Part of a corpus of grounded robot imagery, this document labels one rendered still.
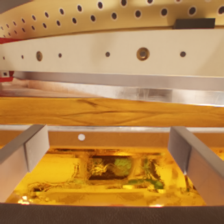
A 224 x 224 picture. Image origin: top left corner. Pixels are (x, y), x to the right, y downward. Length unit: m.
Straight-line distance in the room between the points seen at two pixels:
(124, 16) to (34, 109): 0.19
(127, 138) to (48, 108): 0.14
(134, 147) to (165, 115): 0.07
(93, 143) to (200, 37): 0.21
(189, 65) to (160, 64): 0.03
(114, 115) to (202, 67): 0.14
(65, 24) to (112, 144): 0.21
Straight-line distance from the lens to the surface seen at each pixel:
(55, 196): 0.30
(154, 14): 0.24
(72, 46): 0.23
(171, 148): 0.16
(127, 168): 0.28
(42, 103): 0.27
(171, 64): 0.19
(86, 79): 0.28
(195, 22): 0.21
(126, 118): 0.26
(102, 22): 0.26
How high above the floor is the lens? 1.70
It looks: 16 degrees up
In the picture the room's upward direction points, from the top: 179 degrees counter-clockwise
